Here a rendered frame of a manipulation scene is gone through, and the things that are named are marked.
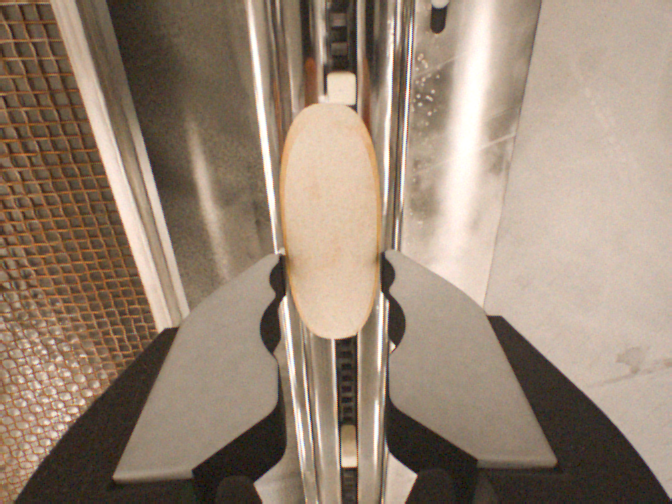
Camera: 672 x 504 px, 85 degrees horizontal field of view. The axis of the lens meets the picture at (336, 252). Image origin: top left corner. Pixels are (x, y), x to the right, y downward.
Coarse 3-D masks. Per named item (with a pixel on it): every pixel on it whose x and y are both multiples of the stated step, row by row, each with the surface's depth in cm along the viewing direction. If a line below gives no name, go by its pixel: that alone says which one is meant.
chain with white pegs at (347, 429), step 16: (336, 16) 18; (352, 16) 18; (336, 48) 19; (352, 48) 19; (352, 64) 19; (336, 80) 17; (352, 80) 17; (336, 96) 17; (352, 96) 17; (352, 336) 27; (352, 352) 28; (352, 368) 29; (352, 384) 30; (352, 400) 31; (352, 416) 32; (352, 432) 32; (352, 448) 30; (352, 464) 30; (352, 480) 37; (352, 496) 38
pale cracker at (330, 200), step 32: (320, 128) 12; (352, 128) 12; (288, 160) 12; (320, 160) 12; (352, 160) 12; (288, 192) 13; (320, 192) 13; (352, 192) 13; (288, 224) 13; (320, 224) 13; (352, 224) 13; (288, 256) 14; (320, 256) 14; (352, 256) 14; (320, 288) 14; (352, 288) 15; (320, 320) 15; (352, 320) 16
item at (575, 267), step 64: (576, 0) 19; (640, 0) 20; (576, 64) 21; (640, 64) 21; (576, 128) 23; (640, 128) 23; (512, 192) 24; (576, 192) 25; (640, 192) 25; (512, 256) 27; (576, 256) 27; (640, 256) 27; (512, 320) 30; (576, 320) 30; (640, 320) 30; (576, 384) 33; (640, 384) 33; (640, 448) 38
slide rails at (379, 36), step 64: (320, 0) 17; (384, 0) 17; (320, 64) 18; (384, 64) 18; (384, 128) 20; (384, 192) 21; (384, 320) 26; (320, 384) 28; (384, 384) 29; (320, 448) 32
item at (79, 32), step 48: (0, 48) 14; (48, 48) 14; (96, 48) 14; (0, 96) 15; (48, 96) 15; (96, 96) 15; (48, 192) 17; (144, 192) 17; (144, 240) 17; (0, 288) 18; (48, 288) 18; (96, 288) 19; (144, 288) 19; (48, 336) 20; (0, 432) 22; (0, 480) 24
